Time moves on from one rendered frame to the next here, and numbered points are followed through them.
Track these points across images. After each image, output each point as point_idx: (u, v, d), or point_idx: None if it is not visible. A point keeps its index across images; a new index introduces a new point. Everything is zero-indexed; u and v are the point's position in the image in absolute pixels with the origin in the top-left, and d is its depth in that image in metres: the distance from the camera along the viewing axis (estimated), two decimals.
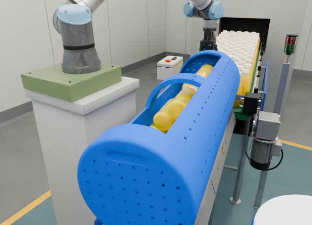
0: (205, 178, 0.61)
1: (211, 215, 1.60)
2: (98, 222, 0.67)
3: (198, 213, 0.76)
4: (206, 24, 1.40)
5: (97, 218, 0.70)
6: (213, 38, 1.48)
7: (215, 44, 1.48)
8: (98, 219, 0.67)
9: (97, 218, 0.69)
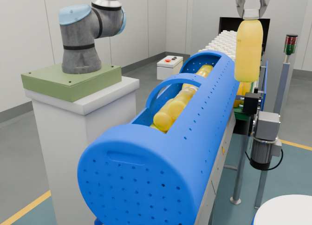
0: (205, 178, 0.61)
1: (211, 215, 1.60)
2: (98, 222, 0.67)
3: (198, 213, 0.76)
4: None
5: (97, 218, 0.70)
6: None
7: None
8: (98, 219, 0.67)
9: (97, 218, 0.69)
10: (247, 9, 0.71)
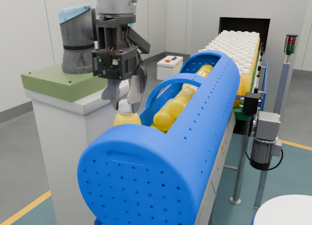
0: (205, 178, 0.61)
1: (211, 215, 1.60)
2: (98, 222, 0.67)
3: (198, 213, 0.76)
4: (101, 5, 0.49)
5: (97, 218, 0.70)
6: (136, 43, 0.58)
7: (140, 58, 0.57)
8: (98, 219, 0.67)
9: (97, 218, 0.69)
10: (121, 102, 0.62)
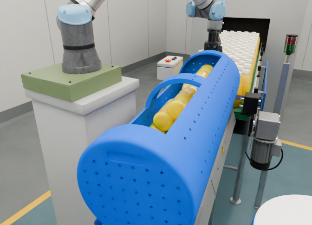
0: (205, 179, 0.61)
1: (211, 215, 1.60)
2: (98, 222, 0.67)
3: (198, 213, 0.76)
4: (211, 25, 1.33)
5: (97, 218, 0.70)
6: (218, 40, 1.42)
7: (220, 45, 1.42)
8: (97, 220, 0.67)
9: (97, 218, 0.69)
10: None
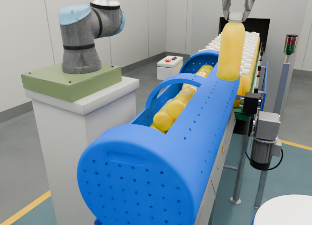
0: (205, 179, 0.61)
1: (211, 215, 1.60)
2: (98, 222, 0.67)
3: (198, 213, 0.76)
4: None
5: (97, 218, 0.70)
6: None
7: None
8: (97, 220, 0.67)
9: (97, 218, 0.69)
10: None
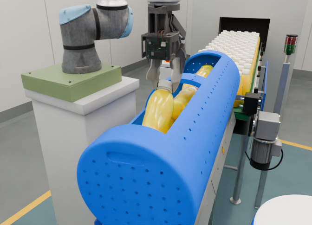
0: (205, 179, 0.61)
1: (211, 215, 1.60)
2: (98, 222, 0.67)
3: (198, 213, 0.76)
4: None
5: None
6: (177, 29, 0.65)
7: (181, 42, 0.65)
8: (97, 220, 0.67)
9: (97, 218, 0.69)
10: None
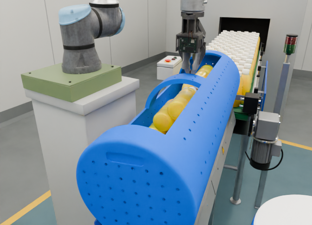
0: (205, 179, 0.60)
1: (211, 215, 1.60)
2: (97, 223, 0.67)
3: (198, 213, 0.76)
4: (185, 5, 0.79)
5: None
6: (200, 30, 0.88)
7: (204, 40, 0.87)
8: (97, 220, 0.67)
9: None
10: None
